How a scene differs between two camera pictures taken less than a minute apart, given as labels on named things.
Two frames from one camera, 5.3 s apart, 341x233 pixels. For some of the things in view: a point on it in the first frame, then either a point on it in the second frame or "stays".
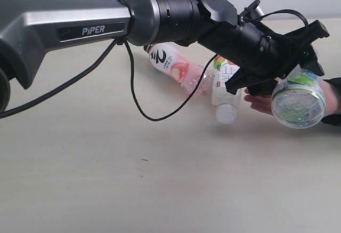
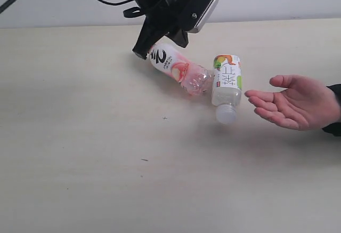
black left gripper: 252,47 to 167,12
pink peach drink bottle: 179,68 stays
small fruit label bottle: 226,104 stays
